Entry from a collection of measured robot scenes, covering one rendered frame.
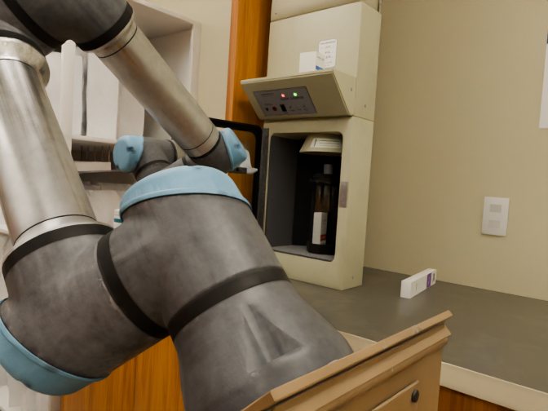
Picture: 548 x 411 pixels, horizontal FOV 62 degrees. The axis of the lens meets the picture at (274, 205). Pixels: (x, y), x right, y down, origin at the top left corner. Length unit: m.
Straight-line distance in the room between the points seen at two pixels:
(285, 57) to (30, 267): 1.10
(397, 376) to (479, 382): 0.49
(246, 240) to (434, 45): 1.37
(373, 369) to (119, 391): 1.37
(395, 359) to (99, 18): 0.56
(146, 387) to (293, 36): 1.13
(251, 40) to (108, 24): 0.86
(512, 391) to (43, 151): 0.73
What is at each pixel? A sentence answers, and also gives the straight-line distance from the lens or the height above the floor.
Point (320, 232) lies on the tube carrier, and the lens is 1.37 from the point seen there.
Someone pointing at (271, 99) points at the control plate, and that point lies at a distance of 1.34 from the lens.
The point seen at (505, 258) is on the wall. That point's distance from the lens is 1.55.
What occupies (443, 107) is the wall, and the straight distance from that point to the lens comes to 1.63.
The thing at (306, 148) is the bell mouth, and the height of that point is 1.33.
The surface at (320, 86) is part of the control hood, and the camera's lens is 1.22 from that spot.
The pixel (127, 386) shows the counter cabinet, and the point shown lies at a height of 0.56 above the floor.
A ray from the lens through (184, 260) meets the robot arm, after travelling 0.39.
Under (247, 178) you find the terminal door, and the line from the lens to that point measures 1.38.
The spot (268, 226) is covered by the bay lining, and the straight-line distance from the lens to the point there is 1.43.
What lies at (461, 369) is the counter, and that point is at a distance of 0.85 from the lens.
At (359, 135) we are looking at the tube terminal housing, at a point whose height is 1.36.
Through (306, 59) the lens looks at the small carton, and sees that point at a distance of 1.28.
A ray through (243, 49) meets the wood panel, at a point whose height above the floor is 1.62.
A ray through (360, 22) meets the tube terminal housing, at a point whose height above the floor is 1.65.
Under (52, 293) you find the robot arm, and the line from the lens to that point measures 0.46.
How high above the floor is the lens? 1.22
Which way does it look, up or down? 3 degrees down
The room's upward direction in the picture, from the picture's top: 4 degrees clockwise
